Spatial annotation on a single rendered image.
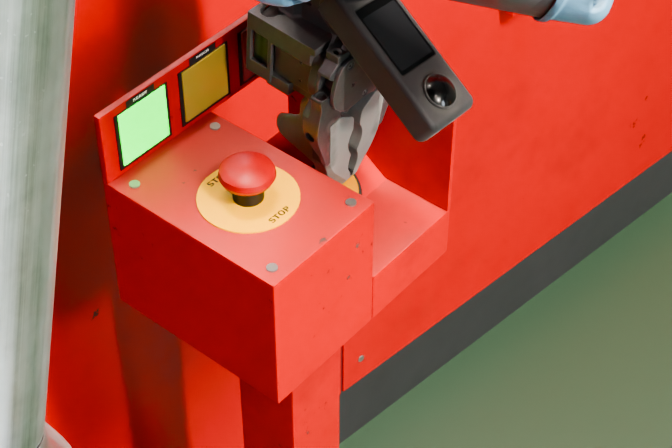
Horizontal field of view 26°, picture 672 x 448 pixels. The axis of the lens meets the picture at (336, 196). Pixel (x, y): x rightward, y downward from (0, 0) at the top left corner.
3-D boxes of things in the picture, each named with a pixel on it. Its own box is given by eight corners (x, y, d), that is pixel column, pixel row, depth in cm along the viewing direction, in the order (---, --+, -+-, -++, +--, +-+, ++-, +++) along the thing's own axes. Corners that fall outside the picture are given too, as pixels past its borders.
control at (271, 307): (278, 405, 102) (270, 219, 90) (119, 299, 110) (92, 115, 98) (447, 251, 114) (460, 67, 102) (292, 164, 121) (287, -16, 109)
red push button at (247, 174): (250, 232, 99) (248, 193, 97) (208, 206, 101) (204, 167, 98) (289, 201, 101) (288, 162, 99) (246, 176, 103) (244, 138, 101)
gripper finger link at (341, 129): (290, 154, 112) (295, 63, 105) (349, 192, 110) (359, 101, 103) (263, 175, 110) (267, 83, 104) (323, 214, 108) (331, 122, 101)
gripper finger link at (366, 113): (316, 134, 114) (323, 43, 107) (375, 171, 111) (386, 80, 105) (290, 154, 112) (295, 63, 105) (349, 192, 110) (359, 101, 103)
